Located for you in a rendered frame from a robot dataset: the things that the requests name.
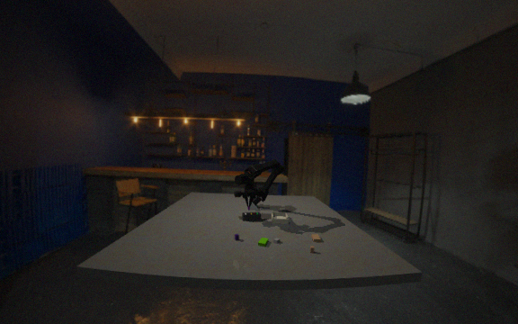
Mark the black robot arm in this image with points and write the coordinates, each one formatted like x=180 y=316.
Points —
x=256 y=170

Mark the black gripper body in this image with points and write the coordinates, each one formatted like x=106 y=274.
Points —
x=238 y=193

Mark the green block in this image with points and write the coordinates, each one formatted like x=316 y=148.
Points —
x=263 y=242

